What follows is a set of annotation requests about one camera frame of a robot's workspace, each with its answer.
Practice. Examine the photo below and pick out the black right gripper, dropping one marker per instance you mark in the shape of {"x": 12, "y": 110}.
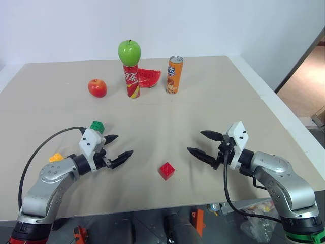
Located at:
{"x": 223, "y": 148}

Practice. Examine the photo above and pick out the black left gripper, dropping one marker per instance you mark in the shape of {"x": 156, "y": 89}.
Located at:
{"x": 102, "y": 158}

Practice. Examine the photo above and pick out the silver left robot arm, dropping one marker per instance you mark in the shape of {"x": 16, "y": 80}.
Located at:
{"x": 50, "y": 175}

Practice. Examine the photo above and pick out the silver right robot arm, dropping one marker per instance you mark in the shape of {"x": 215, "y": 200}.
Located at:
{"x": 281, "y": 175}

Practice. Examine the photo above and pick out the green toy brick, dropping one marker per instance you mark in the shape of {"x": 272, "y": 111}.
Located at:
{"x": 97, "y": 126}

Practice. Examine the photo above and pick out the red toy brick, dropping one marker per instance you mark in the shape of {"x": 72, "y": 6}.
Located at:
{"x": 166, "y": 171}

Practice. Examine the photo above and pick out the beige table cover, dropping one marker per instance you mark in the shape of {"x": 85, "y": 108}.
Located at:
{"x": 162, "y": 119}

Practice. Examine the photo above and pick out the yellow toy brick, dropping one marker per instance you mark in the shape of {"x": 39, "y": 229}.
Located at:
{"x": 56, "y": 157}

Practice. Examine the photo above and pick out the red apple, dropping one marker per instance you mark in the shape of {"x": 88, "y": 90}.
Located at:
{"x": 97, "y": 88}

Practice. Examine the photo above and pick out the red cola can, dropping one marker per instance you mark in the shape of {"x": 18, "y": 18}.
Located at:
{"x": 132, "y": 82}

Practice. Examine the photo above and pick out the orange drink can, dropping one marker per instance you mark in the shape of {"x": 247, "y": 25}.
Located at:
{"x": 174, "y": 76}

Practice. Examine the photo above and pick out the red watermelon slice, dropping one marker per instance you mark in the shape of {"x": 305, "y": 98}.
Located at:
{"x": 149, "y": 77}

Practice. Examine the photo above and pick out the dark rounded shape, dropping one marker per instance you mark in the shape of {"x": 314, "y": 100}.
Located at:
{"x": 181, "y": 228}

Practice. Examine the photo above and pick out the orange and black tool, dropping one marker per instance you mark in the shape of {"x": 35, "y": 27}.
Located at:
{"x": 80, "y": 235}

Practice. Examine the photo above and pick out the clear plastic bag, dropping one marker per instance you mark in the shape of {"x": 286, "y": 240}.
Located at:
{"x": 259, "y": 223}

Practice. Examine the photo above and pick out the green apple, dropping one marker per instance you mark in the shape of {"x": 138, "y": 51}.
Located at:
{"x": 129, "y": 53}

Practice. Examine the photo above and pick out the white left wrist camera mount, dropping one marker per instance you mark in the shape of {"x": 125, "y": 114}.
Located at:
{"x": 89, "y": 142}

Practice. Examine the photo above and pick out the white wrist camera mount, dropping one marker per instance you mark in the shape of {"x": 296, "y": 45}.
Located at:
{"x": 89, "y": 142}
{"x": 238, "y": 142}

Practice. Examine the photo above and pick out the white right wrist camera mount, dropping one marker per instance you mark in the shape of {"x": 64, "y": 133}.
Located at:
{"x": 238, "y": 142}

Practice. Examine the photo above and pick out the orange plastic bracket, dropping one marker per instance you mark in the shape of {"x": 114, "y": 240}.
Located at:
{"x": 198, "y": 222}

